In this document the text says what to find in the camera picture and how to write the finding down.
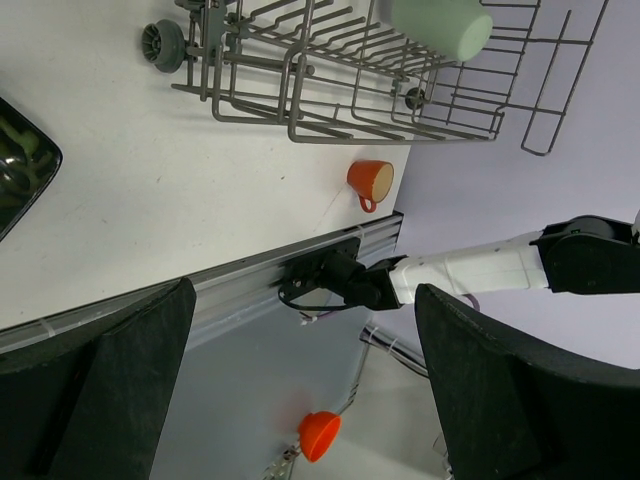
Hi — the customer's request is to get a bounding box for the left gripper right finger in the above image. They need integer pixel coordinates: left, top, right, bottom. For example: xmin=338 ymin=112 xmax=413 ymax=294
xmin=415 ymin=285 xmax=639 ymax=479

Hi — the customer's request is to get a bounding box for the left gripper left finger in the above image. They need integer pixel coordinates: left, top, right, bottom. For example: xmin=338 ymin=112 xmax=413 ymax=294
xmin=1 ymin=278 xmax=196 ymax=479

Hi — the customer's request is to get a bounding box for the small orange cup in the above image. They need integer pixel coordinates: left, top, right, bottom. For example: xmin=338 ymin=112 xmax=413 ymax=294
xmin=347 ymin=160 xmax=395 ymax=213

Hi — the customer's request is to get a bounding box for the mint green cup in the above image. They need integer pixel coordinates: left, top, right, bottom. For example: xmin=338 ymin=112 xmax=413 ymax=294
xmin=391 ymin=0 xmax=494 ymax=62

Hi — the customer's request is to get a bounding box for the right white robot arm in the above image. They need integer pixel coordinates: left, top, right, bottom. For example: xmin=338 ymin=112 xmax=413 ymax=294
xmin=344 ymin=215 xmax=639 ymax=311

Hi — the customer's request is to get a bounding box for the black floral square plate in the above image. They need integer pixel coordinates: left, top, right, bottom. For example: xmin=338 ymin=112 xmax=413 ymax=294
xmin=1 ymin=98 xmax=63 ymax=239

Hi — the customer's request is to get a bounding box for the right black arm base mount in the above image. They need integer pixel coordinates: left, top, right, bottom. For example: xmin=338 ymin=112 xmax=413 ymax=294
xmin=277 ymin=237 xmax=365 ymax=316

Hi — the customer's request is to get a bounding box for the grey wire dish rack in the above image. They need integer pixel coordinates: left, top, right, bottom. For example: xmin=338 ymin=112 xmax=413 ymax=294
xmin=140 ymin=1 xmax=608 ymax=157

